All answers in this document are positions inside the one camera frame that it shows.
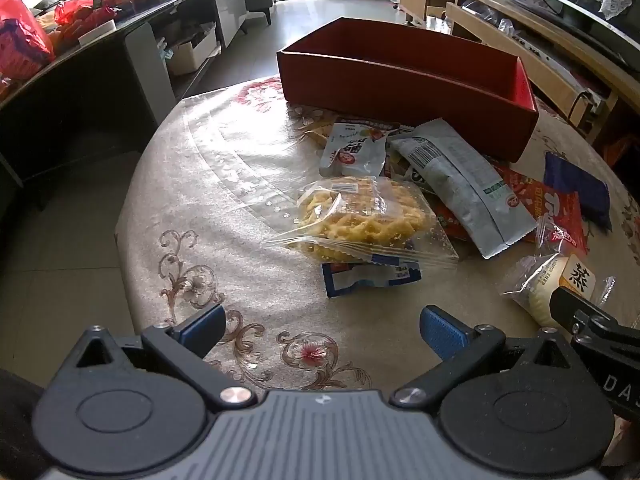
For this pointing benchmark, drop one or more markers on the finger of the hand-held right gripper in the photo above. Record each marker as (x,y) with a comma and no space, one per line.
(570,307)

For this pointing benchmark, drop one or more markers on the white storage box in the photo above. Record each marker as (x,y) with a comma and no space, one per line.
(192,52)

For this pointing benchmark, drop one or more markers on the white packet with red label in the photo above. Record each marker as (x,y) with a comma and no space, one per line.
(350,152)

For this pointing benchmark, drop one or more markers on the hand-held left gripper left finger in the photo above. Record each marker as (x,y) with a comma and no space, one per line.
(205,322)

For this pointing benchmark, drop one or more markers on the gold snack packet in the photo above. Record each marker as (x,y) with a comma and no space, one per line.
(315,132)

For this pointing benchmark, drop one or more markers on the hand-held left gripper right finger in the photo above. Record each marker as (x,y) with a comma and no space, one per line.
(440,332)

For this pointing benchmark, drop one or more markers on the long grey snack packet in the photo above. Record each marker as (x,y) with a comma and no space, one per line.
(460,185)

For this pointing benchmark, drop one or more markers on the red cardboard box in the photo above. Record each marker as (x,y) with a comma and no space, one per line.
(400,95)

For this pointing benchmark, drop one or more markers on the red spicy strip packet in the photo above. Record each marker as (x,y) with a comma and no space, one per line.
(447,222)

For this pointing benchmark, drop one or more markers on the blue and white packet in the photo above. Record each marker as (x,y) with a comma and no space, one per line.
(360,277)

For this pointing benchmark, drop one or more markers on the wooden television cabinet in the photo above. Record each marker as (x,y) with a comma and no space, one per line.
(550,60)

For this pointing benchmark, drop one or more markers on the clear packet of yellow crisps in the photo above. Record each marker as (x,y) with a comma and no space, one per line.
(350,215)

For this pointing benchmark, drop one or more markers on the clear packet with round cake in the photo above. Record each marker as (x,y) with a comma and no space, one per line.
(540,285)

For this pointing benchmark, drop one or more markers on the red plastic bag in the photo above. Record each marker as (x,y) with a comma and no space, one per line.
(20,35)

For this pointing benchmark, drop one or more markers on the red gummy candy packet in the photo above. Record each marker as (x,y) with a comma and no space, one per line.
(560,210)

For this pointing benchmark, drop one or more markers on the navy blue snack packet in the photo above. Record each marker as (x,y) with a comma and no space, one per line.
(575,185)

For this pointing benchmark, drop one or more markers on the dark low table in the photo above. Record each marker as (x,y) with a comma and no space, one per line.
(75,100)

